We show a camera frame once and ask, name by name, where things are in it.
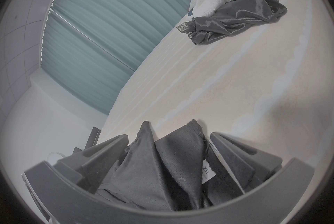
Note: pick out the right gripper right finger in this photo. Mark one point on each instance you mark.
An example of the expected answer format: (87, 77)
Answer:
(242, 162)

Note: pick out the bed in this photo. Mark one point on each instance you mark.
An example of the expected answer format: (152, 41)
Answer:
(261, 61)

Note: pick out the black satin garment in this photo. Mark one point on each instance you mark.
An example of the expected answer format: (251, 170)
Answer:
(234, 19)

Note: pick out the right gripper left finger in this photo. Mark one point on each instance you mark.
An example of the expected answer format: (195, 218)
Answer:
(96, 165)

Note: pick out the black T-shirt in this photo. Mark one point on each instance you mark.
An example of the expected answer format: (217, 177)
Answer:
(156, 173)

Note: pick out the blue-green curtain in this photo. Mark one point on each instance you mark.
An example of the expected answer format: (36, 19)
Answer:
(86, 68)
(117, 0)

